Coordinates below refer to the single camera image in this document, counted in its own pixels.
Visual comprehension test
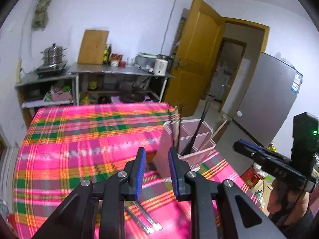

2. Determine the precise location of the yellow power strip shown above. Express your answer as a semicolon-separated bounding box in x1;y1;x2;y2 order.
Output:
16;58;22;83

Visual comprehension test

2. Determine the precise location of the pink plastic utensil basket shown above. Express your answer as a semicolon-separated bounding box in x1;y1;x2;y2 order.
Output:
153;119;216;182

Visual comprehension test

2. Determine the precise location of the black wok pan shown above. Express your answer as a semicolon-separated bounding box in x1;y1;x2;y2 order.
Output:
119;92;145;103

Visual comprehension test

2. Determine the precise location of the red lidded jar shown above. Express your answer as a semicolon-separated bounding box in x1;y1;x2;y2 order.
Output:
110;53;123;67

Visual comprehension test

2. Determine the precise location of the person's right hand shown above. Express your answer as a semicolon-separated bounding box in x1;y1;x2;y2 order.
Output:
267;179;309;227

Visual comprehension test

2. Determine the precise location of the pink small basket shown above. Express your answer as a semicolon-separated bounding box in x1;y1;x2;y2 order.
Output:
50;86;72;102

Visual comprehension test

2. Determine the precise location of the clear plastic storage box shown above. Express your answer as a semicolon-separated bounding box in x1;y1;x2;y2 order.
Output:
134;52;157;69

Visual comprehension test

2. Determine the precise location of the low metal shelf stand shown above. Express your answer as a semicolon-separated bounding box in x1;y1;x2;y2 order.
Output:
15;70;78;127

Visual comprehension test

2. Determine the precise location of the yellow wooden door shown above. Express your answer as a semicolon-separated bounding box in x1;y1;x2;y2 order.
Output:
163;0;225;117

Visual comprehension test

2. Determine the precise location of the wooden cutting board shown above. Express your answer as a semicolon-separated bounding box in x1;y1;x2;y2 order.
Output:
77;30;109;65

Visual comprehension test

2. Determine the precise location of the black wall cable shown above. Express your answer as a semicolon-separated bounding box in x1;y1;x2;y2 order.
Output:
160;0;181;55

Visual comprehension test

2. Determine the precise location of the metal kitchen shelf table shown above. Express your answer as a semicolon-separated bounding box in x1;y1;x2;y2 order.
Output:
67;63;175;105

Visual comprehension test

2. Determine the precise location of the black induction cooker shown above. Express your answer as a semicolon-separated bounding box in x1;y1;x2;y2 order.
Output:
35;61;68;75

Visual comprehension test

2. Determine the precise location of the green hanging cloth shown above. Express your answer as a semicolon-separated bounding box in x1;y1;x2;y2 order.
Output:
31;0;51;30

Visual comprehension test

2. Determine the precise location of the white electric kettle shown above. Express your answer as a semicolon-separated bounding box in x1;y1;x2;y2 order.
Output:
154;54;173;75

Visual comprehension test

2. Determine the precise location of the pink plaid tablecloth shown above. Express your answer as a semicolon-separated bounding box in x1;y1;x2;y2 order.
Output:
13;103;260;238

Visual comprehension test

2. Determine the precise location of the stainless steel steamer pot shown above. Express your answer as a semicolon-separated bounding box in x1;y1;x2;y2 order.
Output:
41;43;67;65

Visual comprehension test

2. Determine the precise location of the grey refrigerator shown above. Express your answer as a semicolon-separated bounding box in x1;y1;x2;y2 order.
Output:
218;53;303;147

